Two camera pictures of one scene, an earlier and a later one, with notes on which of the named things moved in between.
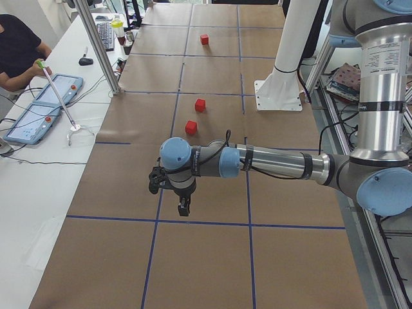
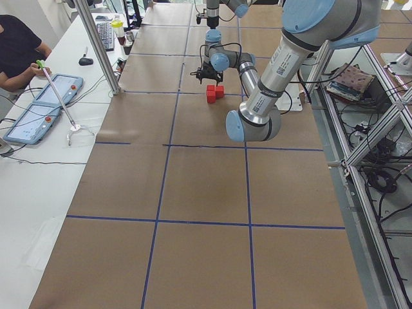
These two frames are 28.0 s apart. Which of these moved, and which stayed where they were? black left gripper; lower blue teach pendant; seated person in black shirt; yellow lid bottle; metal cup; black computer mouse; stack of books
Moved: black left gripper
Stayed: black computer mouse; seated person in black shirt; metal cup; stack of books; yellow lid bottle; lower blue teach pendant
